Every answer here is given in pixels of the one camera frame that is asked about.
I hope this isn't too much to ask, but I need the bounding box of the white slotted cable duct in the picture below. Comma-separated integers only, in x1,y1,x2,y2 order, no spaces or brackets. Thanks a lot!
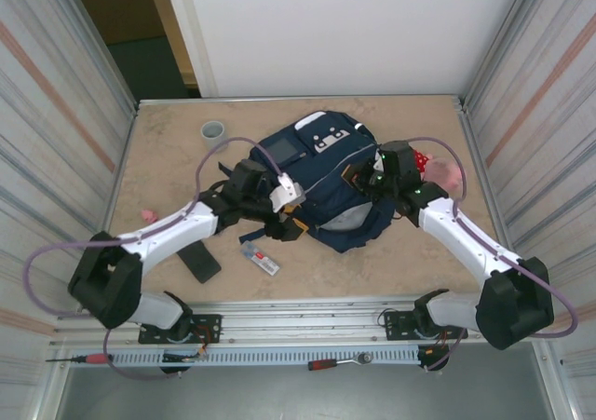
111,348,423,366

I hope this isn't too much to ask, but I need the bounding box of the white red pen pack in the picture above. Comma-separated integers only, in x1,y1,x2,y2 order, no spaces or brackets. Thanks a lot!
240,241,283,277

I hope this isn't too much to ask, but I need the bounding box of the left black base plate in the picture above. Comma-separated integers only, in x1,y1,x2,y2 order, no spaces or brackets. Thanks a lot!
138,314,223,345

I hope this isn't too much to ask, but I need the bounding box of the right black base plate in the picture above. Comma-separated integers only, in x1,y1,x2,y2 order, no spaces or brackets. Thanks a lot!
384,310,468,342

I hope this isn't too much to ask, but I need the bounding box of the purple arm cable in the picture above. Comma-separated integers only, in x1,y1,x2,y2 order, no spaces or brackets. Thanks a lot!
404,135,580,373
22,135,292,382

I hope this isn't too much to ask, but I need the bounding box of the aluminium mounting rail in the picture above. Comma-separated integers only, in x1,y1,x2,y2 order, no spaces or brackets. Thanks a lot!
49,293,559,350

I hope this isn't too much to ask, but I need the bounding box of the red handled ratchet wrench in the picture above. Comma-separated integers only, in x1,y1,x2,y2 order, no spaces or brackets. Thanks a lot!
307,352,373,372

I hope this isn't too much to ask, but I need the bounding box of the navy blue backpack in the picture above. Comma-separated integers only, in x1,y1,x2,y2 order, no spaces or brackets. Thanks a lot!
217,110,398,254

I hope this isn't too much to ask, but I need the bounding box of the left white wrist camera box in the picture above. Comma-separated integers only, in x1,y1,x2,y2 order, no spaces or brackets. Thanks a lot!
269,172,308,214

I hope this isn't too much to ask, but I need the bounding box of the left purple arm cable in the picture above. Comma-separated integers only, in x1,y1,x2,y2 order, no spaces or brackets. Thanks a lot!
22,135,292,382

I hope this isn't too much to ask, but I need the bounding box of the black rectangular case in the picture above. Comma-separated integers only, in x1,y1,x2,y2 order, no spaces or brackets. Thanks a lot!
179,243,223,285

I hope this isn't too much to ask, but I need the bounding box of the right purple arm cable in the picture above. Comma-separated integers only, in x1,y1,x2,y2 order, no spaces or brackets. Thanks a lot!
404,135,580,373

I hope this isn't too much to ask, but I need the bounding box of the tan wooden door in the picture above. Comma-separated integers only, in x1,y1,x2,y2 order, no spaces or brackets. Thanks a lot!
142,0,199,88

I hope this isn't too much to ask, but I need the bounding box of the red handled screwdriver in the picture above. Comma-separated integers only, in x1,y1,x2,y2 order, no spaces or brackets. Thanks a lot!
45,353,115,364

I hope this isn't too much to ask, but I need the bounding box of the grey plastic cup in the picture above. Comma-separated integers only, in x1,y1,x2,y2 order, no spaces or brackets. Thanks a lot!
200,120,229,154

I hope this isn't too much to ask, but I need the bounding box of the pink plush pig red dress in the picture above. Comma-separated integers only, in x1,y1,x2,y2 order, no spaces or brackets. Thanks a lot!
412,147,467,193

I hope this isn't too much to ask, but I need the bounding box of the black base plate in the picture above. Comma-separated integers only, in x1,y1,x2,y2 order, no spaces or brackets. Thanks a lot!
138,314,223,345
384,310,468,342

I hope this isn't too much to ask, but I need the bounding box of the black orange wire bundle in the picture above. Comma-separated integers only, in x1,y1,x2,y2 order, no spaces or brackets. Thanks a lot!
162,324,221,364
416,331,453,371

